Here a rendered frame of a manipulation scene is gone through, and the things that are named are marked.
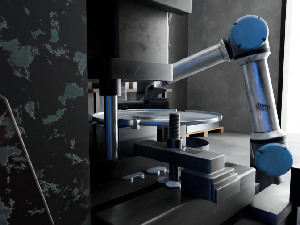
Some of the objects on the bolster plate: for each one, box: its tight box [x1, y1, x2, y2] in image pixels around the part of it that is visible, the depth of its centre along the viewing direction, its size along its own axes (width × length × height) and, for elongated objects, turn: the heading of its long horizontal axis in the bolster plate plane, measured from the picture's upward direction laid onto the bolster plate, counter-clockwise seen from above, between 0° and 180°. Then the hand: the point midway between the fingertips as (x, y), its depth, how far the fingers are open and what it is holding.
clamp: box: [133, 113, 240, 204], centre depth 39 cm, size 6×17×10 cm
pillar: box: [103, 96, 118, 160], centre depth 41 cm, size 2×2×14 cm
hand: (150, 112), depth 72 cm, fingers open, 14 cm apart
